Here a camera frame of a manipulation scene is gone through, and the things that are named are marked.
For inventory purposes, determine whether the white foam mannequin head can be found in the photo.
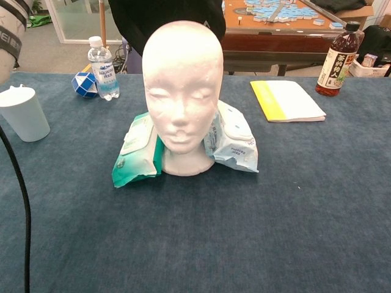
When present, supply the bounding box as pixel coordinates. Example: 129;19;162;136
141;20;225;178

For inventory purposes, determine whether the light blue wet wipes pack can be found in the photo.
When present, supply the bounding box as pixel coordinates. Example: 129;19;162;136
202;100;260;174

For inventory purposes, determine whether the green wet wipes pack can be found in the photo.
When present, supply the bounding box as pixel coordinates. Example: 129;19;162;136
111;111;166;189

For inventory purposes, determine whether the blue felt table cover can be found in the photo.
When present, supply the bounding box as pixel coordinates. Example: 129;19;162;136
0;71;391;293

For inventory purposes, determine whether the yellow white notebook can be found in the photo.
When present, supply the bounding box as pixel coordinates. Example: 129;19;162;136
249;79;327;123

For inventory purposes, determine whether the blue grey machine base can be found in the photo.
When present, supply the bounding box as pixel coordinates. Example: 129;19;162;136
121;36;144;74

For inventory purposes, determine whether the clear water bottle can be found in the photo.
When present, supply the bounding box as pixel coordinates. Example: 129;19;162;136
87;35;121;102

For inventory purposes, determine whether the blue white snake puzzle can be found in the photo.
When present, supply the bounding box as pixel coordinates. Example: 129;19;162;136
71;71;99;99

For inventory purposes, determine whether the brown mahjong table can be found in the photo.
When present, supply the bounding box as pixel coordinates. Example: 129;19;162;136
221;0;367;77

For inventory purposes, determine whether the wooden pole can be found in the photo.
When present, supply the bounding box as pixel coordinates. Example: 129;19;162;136
100;0;108;49

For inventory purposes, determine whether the dark tea bottle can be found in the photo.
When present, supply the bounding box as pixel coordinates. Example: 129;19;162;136
315;21;366;98

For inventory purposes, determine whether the pale blue plastic cup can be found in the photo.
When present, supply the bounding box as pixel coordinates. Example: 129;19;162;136
0;85;51;143

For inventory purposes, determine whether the white storage box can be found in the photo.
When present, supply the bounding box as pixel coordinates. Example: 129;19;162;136
348;52;391;78

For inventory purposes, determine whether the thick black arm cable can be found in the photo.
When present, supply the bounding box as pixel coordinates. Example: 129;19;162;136
0;125;32;293

